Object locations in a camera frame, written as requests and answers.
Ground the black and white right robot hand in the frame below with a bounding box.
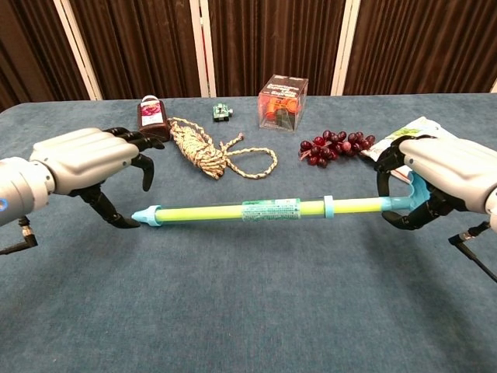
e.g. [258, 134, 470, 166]
[374, 134, 497, 231]

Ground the beige braided rope coil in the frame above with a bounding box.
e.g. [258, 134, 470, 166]
[169, 117, 279, 181]

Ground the black angled cable plug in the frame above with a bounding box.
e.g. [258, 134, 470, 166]
[448, 221, 497, 284]
[0, 217, 39, 256]

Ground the brown pleated curtain panel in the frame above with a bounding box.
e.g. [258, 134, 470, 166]
[68, 0, 203, 100]
[343, 0, 497, 96]
[208, 0, 347, 97]
[0, 0, 92, 112]

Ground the bunch of red grapes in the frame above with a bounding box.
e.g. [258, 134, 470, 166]
[297, 130, 377, 168]

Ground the yellow plunger with blue handle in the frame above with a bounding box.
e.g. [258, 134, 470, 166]
[155, 170, 433, 225]

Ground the blue table cloth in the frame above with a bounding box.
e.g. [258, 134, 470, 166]
[0, 92, 497, 373]

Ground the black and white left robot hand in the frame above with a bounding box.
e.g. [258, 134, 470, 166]
[29, 126, 166, 229]

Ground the small green toy block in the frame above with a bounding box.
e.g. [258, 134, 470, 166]
[211, 103, 236, 124]

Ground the dark red juice bottle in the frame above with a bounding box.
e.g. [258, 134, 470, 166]
[138, 95, 172, 145]

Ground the white and green snack bag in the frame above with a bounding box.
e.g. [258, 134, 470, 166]
[359, 115, 443, 183]

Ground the clear box with red toy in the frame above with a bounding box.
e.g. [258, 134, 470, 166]
[257, 74, 310, 134]

